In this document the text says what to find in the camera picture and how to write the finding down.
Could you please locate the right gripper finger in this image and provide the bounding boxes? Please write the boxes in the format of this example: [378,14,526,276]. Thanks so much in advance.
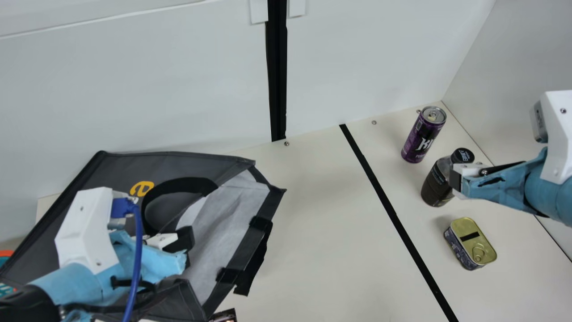
[449,163,488,199]

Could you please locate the dark coffee bottle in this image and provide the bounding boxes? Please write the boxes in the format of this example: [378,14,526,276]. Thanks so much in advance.
[421,148,475,208]

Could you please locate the teal shopping basket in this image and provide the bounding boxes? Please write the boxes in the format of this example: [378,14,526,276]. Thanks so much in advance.
[0,250,16,298]

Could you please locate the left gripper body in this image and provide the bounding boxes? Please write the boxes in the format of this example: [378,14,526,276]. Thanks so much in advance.
[29,229,188,320]

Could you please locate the blue cable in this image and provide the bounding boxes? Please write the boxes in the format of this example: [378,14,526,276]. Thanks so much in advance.
[111,197,144,322]

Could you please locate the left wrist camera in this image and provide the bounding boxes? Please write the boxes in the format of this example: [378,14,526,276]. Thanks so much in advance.
[55,187,137,275]

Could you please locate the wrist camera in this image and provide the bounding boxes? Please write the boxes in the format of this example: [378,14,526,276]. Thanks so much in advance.
[55,187,137,275]
[530,90,572,185]

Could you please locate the purple can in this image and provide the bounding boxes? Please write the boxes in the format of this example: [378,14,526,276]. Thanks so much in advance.
[401,106,447,164]

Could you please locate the black strip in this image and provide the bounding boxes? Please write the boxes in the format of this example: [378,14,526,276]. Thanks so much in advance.
[339,124,459,322]

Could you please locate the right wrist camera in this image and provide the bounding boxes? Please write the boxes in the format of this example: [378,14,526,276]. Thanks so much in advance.
[530,90,572,185]

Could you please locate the black post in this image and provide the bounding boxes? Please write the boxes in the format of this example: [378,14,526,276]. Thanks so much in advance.
[265,0,287,142]

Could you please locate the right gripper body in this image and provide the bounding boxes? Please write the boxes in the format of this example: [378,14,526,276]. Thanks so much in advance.
[462,147,572,227]

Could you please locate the rectangular tin with gold lid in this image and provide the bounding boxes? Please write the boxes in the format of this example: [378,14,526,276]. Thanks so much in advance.
[444,217,497,271]

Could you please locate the dark grey bag with straps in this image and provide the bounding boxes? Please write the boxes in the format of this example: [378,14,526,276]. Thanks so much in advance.
[0,151,286,322]

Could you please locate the small square scanner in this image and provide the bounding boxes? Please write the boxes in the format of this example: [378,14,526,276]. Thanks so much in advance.
[208,308,237,322]

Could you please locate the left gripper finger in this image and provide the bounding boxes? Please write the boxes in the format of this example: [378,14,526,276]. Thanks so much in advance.
[145,226,195,254]

